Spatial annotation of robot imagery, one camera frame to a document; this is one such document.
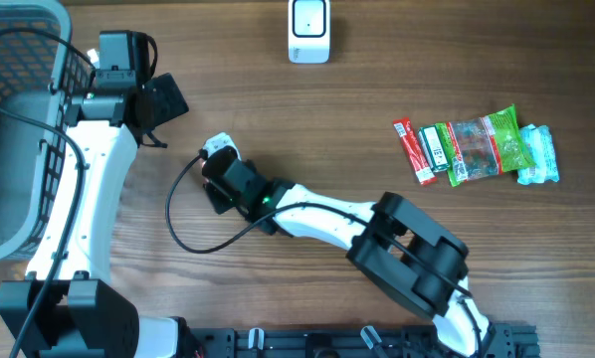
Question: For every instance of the green white small box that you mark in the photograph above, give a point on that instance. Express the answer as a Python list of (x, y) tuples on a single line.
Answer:
[(433, 149)]

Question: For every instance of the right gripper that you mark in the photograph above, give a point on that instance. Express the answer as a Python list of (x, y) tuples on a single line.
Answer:
[(219, 202)]

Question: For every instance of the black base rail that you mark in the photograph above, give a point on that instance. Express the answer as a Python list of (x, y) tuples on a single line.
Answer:
[(502, 340)]

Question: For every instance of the green snack bag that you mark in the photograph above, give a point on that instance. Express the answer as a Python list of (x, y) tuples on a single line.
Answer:
[(484, 146)]

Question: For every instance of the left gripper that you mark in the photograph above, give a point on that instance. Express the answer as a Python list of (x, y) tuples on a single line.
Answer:
[(171, 102)]

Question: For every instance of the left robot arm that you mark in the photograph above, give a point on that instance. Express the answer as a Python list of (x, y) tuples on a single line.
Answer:
[(65, 307)]

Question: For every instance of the white barcode scanner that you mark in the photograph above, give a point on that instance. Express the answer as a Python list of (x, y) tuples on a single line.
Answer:
[(309, 31)]

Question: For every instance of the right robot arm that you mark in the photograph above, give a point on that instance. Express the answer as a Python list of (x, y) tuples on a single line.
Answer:
[(414, 260)]

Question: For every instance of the red stick sachet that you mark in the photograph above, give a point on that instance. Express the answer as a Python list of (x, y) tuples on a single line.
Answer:
[(410, 143)]

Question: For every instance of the mint wet wipes pack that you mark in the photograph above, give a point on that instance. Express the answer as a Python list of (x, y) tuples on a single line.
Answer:
[(539, 143)]

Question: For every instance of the grey plastic shopping basket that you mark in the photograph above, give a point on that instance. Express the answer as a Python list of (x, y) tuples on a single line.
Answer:
[(38, 75)]

